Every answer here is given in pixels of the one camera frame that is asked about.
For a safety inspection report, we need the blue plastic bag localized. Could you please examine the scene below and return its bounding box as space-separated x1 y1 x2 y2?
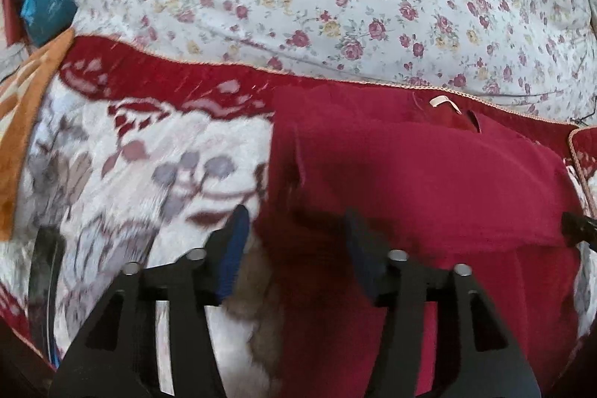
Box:
20 0 77 47

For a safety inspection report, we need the red and white floral blanket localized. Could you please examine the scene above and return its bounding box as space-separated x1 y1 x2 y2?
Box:
0 34 597 380

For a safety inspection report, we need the orange patterned blanket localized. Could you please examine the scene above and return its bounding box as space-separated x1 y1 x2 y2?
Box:
0 28 75 241

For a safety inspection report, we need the dark red knit garment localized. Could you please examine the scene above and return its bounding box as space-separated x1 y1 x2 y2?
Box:
256 84 581 397

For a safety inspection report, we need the thin black cable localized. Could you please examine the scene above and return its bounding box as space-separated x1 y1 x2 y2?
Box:
484 56 597 126

